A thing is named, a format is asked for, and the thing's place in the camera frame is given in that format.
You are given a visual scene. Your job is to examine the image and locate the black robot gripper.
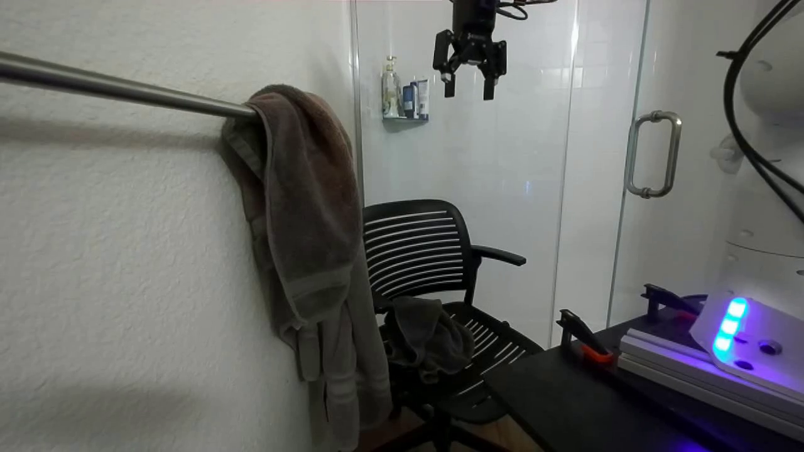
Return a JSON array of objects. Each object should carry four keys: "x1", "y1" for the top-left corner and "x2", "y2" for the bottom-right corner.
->
[{"x1": 430, "y1": 0, "x2": 511, "y2": 103}]

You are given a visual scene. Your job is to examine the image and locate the glass shower door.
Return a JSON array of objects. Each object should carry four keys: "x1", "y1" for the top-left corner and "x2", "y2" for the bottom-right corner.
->
[{"x1": 606, "y1": 0, "x2": 762, "y2": 329}]

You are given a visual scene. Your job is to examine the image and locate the small shower shelf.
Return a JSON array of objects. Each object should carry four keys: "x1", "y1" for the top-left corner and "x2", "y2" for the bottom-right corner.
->
[{"x1": 380, "y1": 112, "x2": 432, "y2": 136}]

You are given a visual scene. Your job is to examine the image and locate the white green bottle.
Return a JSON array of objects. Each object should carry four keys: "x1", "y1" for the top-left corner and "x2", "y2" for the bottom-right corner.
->
[{"x1": 380, "y1": 52, "x2": 403, "y2": 121}]

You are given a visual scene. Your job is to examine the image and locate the black slatted office chair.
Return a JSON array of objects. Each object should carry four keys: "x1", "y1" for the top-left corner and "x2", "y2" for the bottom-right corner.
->
[{"x1": 360, "y1": 196, "x2": 547, "y2": 452}]

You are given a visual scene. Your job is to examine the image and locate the brown hanging towel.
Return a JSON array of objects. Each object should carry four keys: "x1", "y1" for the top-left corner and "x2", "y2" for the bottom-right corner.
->
[{"x1": 218, "y1": 83, "x2": 395, "y2": 452}]

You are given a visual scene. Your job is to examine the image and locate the dark crumpled cloth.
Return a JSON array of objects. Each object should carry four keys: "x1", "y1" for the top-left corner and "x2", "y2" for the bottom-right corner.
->
[{"x1": 380, "y1": 293, "x2": 477, "y2": 387}]

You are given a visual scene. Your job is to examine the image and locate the clear suction cup hook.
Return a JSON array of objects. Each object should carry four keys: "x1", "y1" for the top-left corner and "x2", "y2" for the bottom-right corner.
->
[{"x1": 709, "y1": 133, "x2": 748, "y2": 175}]

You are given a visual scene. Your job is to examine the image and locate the black orange clamp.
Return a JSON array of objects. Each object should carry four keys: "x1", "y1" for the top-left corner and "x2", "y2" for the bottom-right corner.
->
[{"x1": 555, "y1": 305, "x2": 623, "y2": 371}]

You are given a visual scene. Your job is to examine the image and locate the dark purple clamp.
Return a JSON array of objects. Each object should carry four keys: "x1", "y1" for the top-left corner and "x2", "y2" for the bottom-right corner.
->
[{"x1": 638, "y1": 281, "x2": 711, "y2": 327}]

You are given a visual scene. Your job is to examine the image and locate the device with blue light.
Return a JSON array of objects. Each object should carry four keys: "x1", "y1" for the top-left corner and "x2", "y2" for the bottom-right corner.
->
[{"x1": 615, "y1": 327, "x2": 804, "y2": 443}]

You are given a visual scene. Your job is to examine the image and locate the metal towel bar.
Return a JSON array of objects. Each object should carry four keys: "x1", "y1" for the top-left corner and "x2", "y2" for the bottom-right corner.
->
[{"x1": 0, "y1": 50, "x2": 260, "y2": 121}]

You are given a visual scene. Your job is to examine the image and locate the chrome door handle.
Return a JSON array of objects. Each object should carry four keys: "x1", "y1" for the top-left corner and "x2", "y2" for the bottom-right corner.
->
[{"x1": 623, "y1": 107, "x2": 684, "y2": 201}]

